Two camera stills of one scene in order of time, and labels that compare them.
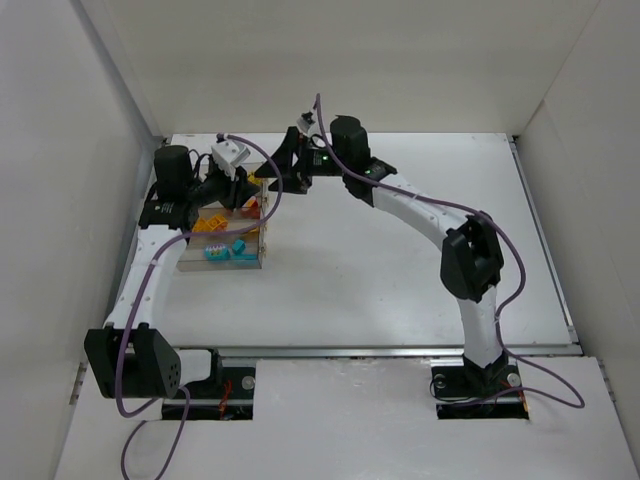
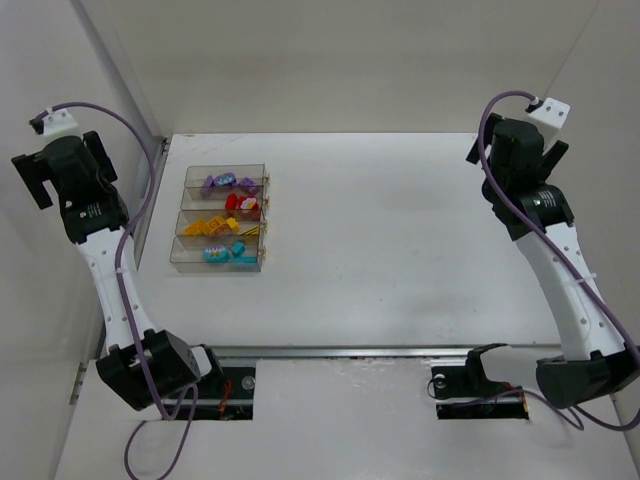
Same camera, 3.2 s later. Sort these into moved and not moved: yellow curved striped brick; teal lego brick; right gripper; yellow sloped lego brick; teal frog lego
Moved: right gripper
Not moved: teal lego brick; yellow sloped lego brick; teal frog lego; yellow curved striped brick
